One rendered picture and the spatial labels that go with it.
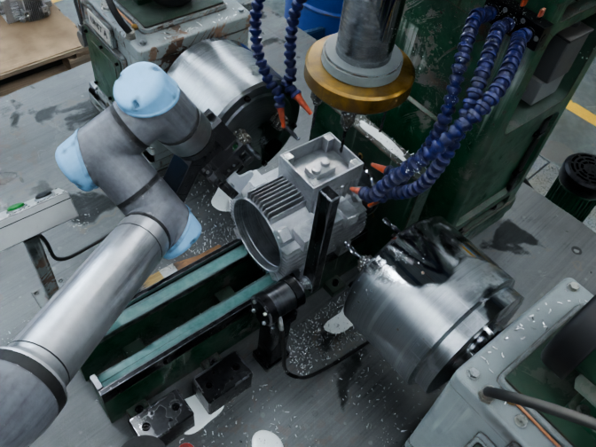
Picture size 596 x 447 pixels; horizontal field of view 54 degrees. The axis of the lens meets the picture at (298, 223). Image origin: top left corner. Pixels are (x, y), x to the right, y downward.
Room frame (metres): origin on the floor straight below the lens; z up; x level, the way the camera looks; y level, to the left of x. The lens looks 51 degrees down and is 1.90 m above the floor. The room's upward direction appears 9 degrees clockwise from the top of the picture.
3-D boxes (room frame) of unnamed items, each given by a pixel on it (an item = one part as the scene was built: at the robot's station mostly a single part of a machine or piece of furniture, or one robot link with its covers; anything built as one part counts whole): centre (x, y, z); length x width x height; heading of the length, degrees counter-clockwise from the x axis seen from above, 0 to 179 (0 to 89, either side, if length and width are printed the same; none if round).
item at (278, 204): (0.75, 0.00, 1.01); 0.20 x 0.19 x 0.19; 135
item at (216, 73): (1.03, 0.22, 1.04); 0.37 x 0.25 x 0.25; 46
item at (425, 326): (0.56, -0.27, 1.04); 0.41 x 0.25 x 0.25; 46
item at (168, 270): (0.72, 0.23, 0.80); 0.21 x 0.05 x 0.01; 136
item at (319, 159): (0.78, -0.03, 1.11); 0.12 x 0.11 x 0.07; 135
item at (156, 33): (1.20, 0.40, 0.99); 0.35 x 0.31 x 0.37; 46
